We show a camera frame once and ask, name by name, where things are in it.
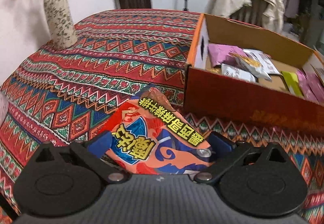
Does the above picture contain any pink snack packet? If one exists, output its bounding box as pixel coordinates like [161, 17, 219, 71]
[208, 44, 247, 67]

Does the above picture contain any yellow green snack packet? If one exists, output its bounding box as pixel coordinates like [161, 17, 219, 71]
[281, 71, 304, 98]

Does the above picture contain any wooden chair under jacket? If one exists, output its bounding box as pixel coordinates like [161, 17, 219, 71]
[230, 0, 268, 27]

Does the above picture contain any patterned red tablecloth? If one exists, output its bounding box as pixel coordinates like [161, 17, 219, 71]
[1, 10, 323, 223]

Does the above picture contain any white silver snack packet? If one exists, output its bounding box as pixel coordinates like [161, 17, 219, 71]
[221, 64, 256, 83]

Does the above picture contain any white packet atop box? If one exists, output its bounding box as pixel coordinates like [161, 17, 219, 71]
[243, 49, 281, 75]

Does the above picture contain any floral ceramic vase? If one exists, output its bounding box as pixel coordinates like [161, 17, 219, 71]
[43, 0, 77, 50]

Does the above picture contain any red silver snack bag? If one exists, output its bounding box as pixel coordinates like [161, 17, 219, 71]
[100, 87, 213, 175]

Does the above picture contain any white orange biscuit packet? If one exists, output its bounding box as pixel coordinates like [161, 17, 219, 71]
[230, 52, 272, 81]

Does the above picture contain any orange cardboard snack box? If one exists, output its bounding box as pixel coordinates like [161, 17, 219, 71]
[183, 14, 323, 136]

